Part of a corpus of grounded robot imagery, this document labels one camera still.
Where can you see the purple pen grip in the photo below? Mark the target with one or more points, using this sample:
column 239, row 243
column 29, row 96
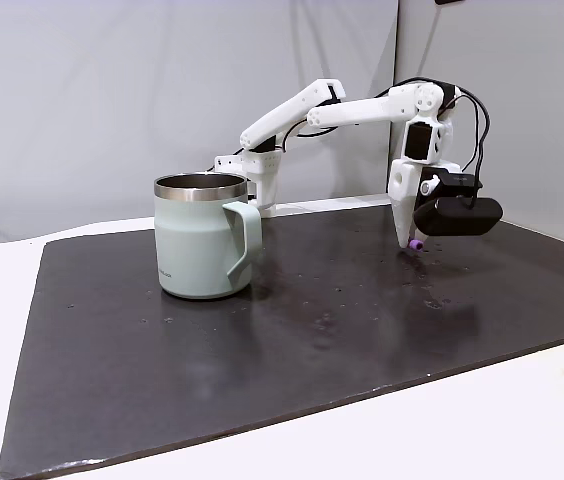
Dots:
column 416, row 245

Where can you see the black webcam on gripper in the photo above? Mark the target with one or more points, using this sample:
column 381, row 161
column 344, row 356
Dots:
column 457, row 215

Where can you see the black table mat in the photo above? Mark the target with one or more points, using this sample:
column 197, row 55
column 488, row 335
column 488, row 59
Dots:
column 262, row 350

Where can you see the pale green steel mug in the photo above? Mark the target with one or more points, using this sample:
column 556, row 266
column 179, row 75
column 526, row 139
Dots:
column 192, row 240

